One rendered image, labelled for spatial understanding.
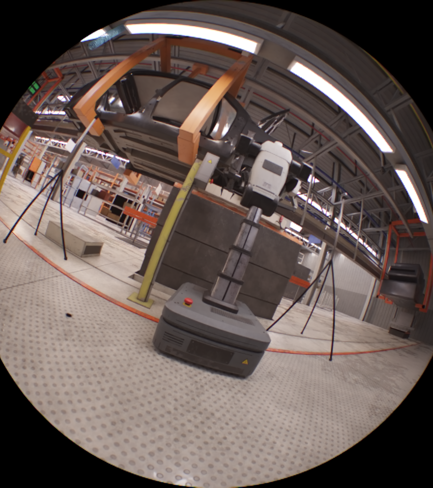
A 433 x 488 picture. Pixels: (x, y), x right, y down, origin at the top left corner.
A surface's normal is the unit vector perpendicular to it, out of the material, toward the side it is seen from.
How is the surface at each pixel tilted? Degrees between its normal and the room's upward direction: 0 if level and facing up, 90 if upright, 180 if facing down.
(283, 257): 90
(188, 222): 90
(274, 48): 180
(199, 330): 90
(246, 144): 120
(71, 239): 90
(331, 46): 180
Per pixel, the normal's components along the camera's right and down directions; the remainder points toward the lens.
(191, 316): 0.29, -0.70
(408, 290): -0.91, -0.38
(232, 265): 0.04, -0.07
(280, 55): -0.37, 0.92
